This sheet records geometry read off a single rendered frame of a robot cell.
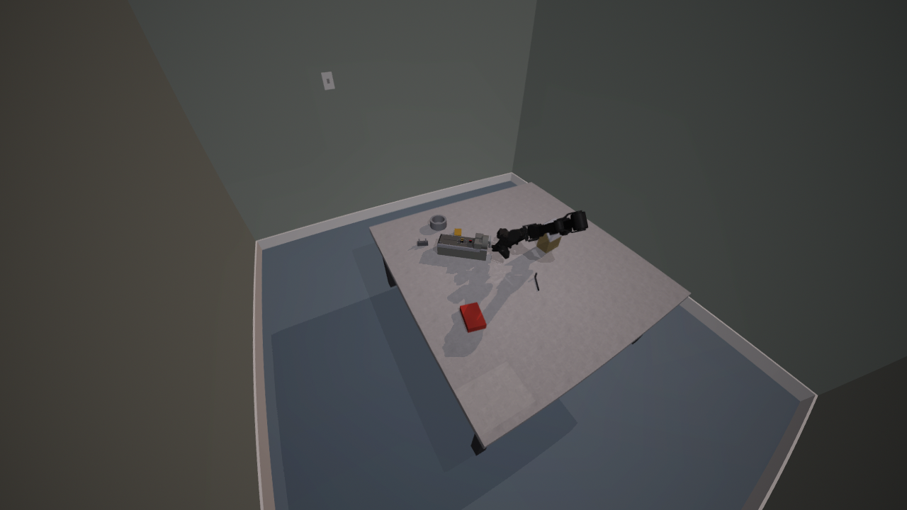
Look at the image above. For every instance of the red block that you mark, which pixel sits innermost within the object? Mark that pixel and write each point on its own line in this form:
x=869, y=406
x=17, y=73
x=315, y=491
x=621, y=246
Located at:
x=473, y=317

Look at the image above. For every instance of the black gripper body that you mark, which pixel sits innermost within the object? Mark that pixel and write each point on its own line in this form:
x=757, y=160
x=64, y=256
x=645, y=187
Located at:
x=504, y=250

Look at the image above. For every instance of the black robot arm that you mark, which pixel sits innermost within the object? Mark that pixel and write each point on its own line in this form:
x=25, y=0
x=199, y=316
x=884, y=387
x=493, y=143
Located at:
x=563, y=225

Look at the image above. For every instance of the dark grey ring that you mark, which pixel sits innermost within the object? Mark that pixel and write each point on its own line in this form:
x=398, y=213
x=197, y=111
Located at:
x=438, y=226

